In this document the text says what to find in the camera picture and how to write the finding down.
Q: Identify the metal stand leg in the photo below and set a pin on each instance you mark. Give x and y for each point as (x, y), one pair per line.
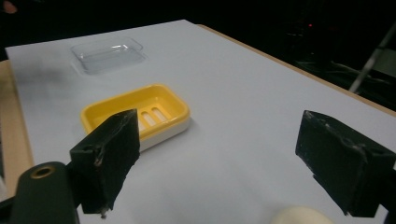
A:
(372, 59)

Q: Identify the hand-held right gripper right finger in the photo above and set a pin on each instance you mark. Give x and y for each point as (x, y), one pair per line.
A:
(342, 161)

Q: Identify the cream soap bar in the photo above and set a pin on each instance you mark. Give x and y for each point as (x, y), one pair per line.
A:
(300, 216)

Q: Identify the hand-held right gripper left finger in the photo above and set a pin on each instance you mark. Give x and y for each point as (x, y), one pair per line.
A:
(106, 155)

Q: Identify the clear plastic tray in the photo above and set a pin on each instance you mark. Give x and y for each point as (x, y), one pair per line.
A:
(107, 56)

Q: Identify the yellow soap dish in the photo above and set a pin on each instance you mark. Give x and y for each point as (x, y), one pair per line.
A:
(162, 105)

